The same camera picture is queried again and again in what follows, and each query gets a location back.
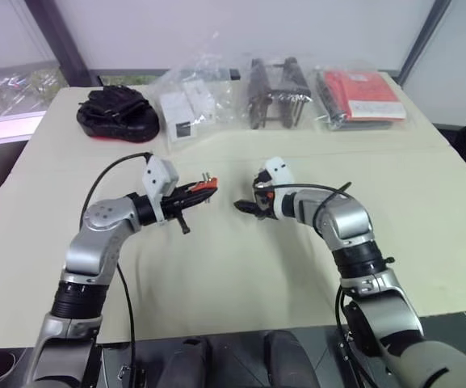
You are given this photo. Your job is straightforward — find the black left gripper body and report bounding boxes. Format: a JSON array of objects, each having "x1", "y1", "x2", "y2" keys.
[{"x1": 160, "y1": 188, "x2": 190, "y2": 221}]

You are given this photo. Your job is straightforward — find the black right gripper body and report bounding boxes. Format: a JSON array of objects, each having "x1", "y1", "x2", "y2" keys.
[{"x1": 250, "y1": 169, "x2": 278, "y2": 221}]

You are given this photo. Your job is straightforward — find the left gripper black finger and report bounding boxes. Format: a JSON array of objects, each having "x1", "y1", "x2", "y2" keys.
[
  {"x1": 179, "y1": 182, "x2": 220, "y2": 196},
  {"x1": 178, "y1": 192, "x2": 218, "y2": 212}
]

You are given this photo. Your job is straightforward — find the red hex key holder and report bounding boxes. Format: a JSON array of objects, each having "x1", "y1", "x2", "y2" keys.
[{"x1": 190, "y1": 172, "x2": 220, "y2": 192}]

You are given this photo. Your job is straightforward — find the black hex key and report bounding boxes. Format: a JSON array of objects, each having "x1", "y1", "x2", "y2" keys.
[{"x1": 175, "y1": 213, "x2": 192, "y2": 236}]

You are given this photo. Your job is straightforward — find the cream table cloth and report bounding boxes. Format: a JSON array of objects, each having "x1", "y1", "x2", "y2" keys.
[{"x1": 0, "y1": 71, "x2": 466, "y2": 349}]

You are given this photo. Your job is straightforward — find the white box with black square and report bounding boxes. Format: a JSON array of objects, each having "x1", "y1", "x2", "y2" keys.
[{"x1": 159, "y1": 91, "x2": 195, "y2": 141}]

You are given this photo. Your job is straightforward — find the clear bag with white boxes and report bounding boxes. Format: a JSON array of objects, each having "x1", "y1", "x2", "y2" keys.
[{"x1": 149, "y1": 40, "x2": 242, "y2": 154}]

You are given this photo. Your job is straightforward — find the plain white box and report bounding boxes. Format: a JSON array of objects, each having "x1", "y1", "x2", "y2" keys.
[{"x1": 182, "y1": 80, "x2": 216, "y2": 122}]

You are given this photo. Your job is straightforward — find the clear bag with black racks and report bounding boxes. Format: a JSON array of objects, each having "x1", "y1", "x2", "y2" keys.
[{"x1": 240, "y1": 52, "x2": 317, "y2": 133}]

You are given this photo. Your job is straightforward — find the black metal rack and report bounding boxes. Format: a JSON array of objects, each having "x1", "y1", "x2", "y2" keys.
[
  {"x1": 276, "y1": 56, "x2": 313, "y2": 129},
  {"x1": 247, "y1": 58, "x2": 276, "y2": 130}
]

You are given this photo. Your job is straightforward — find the black fabric pouch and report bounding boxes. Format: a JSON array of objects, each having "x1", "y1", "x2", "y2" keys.
[{"x1": 75, "y1": 85, "x2": 160, "y2": 145}]

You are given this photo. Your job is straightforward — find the clear bag with red booklet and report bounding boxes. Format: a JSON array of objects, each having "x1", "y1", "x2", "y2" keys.
[{"x1": 311, "y1": 60, "x2": 414, "y2": 133}]

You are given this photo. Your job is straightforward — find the red booklet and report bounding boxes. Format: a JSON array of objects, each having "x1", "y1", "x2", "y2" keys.
[{"x1": 323, "y1": 70, "x2": 406, "y2": 121}]

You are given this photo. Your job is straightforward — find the dark rounded shape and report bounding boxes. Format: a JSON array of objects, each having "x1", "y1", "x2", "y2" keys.
[{"x1": 161, "y1": 335, "x2": 214, "y2": 388}]

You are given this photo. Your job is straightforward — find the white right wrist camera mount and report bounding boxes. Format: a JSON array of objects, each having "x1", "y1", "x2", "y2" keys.
[{"x1": 263, "y1": 157, "x2": 296, "y2": 188}]

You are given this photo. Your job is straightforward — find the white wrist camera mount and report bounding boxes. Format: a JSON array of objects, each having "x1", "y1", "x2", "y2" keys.
[
  {"x1": 263, "y1": 157, "x2": 296, "y2": 188},
  {"x1": 141, "y1": 155, "x2": 180, "y2": 224}
]

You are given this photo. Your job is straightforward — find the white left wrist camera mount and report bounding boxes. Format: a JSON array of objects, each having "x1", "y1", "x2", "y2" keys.
[{"x1": 141, "y1": 155, "x2": 180, "y2": 224}]

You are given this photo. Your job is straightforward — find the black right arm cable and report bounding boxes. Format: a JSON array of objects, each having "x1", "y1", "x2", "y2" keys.
[{"x1": 254, "y1": 181, "x2": 357, "y2": 236}]

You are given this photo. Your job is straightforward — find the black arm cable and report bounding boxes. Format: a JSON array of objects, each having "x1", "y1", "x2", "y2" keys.
[
  {"x1": 79, "y1": 151, "x2": 155, "y2": 388},
  {"x1": 254, "y1": 181, "x2": 357, "y2": 236}
]

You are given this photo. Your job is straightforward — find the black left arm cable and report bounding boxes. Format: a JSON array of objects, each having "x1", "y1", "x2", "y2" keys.
[{"x1": 79, "y1": 151, "x2": 155, "y2": 388}]

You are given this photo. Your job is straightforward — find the dark window frame post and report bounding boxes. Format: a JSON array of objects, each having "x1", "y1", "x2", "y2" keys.
[
  {"x1": 26, "y1": 0, "x2": 105, "y2": 88},
  {"x1": 393, "y1": 0, "x2": 456, "y2": 86}
]

